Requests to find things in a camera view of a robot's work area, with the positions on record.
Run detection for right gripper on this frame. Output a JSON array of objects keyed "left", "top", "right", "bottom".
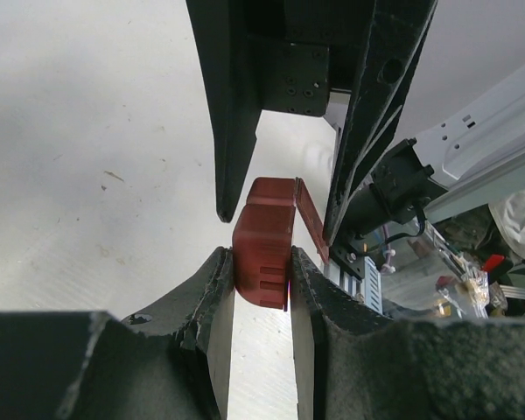
[{"left": 186, "top": 0, "right": 437, "bottom": 243}]

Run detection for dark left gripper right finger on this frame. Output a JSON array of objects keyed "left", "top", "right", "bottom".
[{"left": 290, "top": 248, "right": 525, "bottom": 419}]

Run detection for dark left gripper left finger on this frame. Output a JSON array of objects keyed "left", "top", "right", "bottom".
[{"left": 0, "top": 248, "right": 235, "bottom": 419}]

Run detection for red pill box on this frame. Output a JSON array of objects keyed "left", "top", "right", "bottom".
[{"left": 232, "top": 177, "right": 329, "bottom": 311}]

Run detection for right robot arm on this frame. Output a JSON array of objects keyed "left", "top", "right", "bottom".
[{"left": 187, "top": 1, "right": 525, "bottom": 244}]

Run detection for grey slotted cable duct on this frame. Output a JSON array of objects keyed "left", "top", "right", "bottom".
[{"left": 361, "top": 256, "right": 383, "bottom": 315}]

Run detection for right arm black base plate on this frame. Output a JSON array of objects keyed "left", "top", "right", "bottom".
[{"left": 329, "top": 241, "right": 365, "bottom": 298}]

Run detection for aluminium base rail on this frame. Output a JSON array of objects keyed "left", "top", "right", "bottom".
[{"left": 323, "top": 143, "right": 525, "bottom": 303}]

